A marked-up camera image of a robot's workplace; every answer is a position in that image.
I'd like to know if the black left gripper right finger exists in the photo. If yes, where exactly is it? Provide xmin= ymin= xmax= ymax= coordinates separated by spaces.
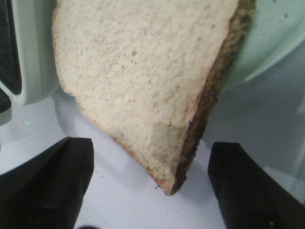
xmin=208 ymin=142 xmax=305 ymax=229

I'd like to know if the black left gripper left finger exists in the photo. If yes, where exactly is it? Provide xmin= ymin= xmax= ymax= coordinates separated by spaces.
xmin=0 ymin=137 xmax=94 ymax=229

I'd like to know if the bread slice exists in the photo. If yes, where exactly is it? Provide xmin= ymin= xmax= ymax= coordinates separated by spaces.
xmin=52 ymin=0 xmax=256 ymax=195

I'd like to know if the mint green breakfast maker base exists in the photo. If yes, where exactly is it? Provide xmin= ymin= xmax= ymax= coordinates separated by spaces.
xmin=0 ymin=0 xmax=59 ymax=107

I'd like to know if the mint green round plate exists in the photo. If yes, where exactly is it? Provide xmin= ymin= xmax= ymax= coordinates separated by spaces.
xmin=223 ymin=0 xmax=305 ymax=90

